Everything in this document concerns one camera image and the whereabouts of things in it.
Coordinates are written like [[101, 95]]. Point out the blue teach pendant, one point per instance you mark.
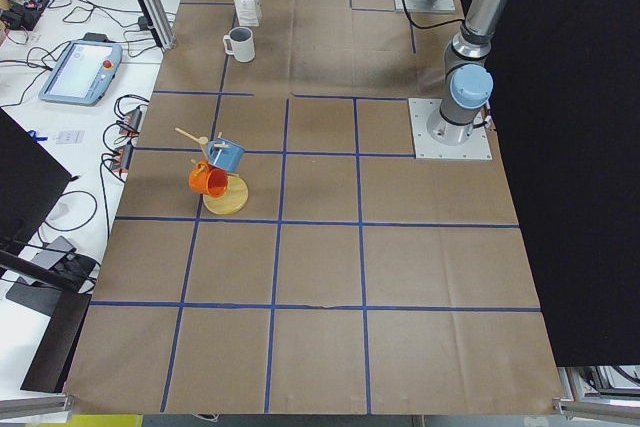
[[83, 73]]

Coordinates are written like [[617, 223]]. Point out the white ceramic mug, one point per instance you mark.
[[239, 43]]

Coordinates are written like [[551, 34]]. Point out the black monitor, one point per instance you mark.
[[32, 182]]

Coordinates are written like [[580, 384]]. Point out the blue mug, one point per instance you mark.
[[224, 154]]

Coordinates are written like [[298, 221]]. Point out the blue white milk carton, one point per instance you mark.
[[248, 12]]

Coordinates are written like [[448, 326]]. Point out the wooden mug tree stand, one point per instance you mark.
[[237, 193]]

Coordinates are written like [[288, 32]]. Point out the orange mug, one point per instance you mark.
[[208, 180]]

